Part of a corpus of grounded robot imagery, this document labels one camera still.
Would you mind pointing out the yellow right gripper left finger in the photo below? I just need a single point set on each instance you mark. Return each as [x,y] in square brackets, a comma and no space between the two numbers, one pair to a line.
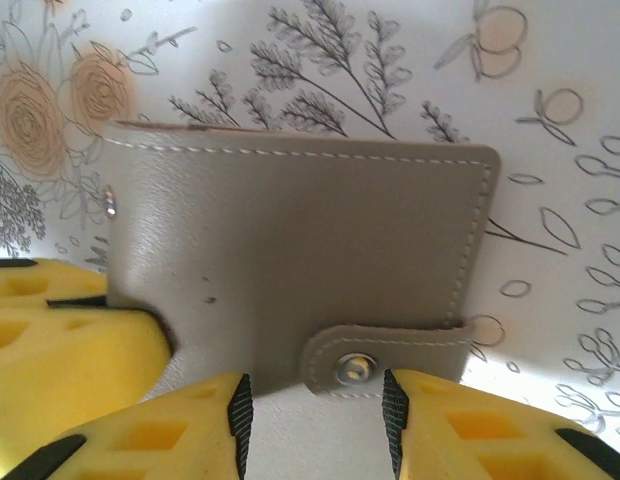
[155,435]

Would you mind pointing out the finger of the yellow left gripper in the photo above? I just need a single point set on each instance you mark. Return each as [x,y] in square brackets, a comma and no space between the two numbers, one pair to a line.
[65,285]
[90,365]

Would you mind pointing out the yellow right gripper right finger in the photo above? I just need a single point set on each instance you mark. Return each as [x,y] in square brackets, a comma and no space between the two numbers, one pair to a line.
[490,435]

